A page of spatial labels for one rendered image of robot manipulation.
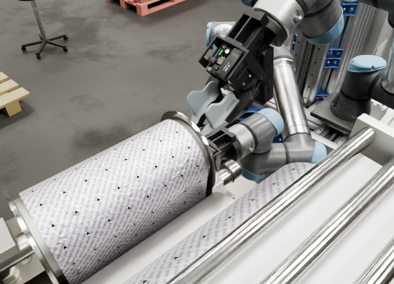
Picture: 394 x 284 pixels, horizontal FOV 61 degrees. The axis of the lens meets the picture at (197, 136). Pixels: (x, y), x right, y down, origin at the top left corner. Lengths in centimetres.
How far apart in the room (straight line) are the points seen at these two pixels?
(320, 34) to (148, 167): 40
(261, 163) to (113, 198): 49
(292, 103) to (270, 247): 76
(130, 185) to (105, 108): 237
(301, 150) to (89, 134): 193
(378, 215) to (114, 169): 32
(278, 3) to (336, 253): 40
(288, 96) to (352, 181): 71
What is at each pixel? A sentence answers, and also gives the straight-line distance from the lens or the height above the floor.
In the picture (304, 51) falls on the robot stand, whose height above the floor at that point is 96.
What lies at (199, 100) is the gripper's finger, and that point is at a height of 131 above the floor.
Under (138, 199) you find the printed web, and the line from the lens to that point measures 46.
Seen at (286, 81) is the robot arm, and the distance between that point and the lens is 103.
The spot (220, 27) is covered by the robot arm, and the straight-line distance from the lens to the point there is 146.
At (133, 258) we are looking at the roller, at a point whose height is 123.
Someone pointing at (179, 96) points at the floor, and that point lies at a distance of 285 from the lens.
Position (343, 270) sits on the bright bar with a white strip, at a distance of 25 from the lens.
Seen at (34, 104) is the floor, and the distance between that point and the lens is 306.
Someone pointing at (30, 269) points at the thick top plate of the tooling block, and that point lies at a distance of 75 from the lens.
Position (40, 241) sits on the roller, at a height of 129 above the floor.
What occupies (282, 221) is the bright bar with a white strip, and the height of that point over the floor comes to 144.
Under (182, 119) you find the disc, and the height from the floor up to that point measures 132.
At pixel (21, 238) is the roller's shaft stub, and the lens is 49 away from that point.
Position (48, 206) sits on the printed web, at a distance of 45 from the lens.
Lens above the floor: 164
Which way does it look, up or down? 42 degrees down
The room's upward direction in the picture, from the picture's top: straight up
